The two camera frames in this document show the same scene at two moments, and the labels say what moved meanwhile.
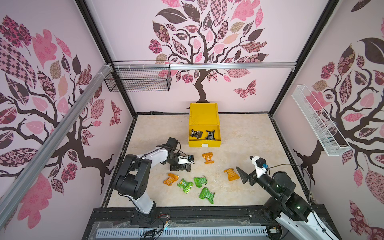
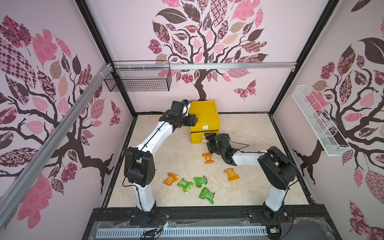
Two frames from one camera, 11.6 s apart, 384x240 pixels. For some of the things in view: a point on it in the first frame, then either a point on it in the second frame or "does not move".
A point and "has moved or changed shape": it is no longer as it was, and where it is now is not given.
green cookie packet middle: x=199 y=181 does not move
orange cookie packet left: x=172 y=178 does not move
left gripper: x=177 y=167 → x=190 y=122
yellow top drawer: x=201 y=142 has moved or changed shape
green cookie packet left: x=185 y=185 does not move
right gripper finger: x=244 y=176 → x=208 y=135
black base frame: x=248 y=216 does not move
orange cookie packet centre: x=208 y=156 does not move
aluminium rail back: x=206 y=64 does not move
